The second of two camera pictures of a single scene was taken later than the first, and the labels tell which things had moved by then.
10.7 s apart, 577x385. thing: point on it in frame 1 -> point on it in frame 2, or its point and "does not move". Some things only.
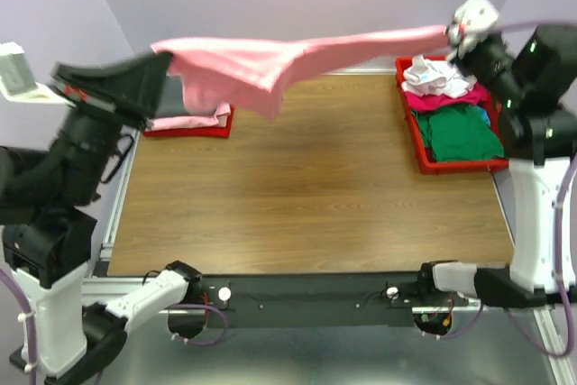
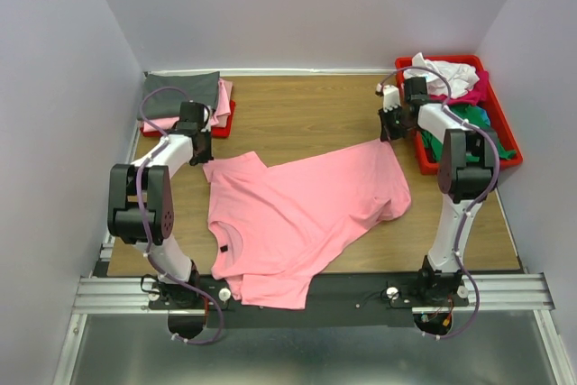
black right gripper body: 471,49 -> 389,123
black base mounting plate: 345,300 does not move
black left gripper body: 95,99 -> 202,146
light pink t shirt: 269,71 -> 271,227
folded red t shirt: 220,132 does not move
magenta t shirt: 478,96 does not move
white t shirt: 436,77 does not move
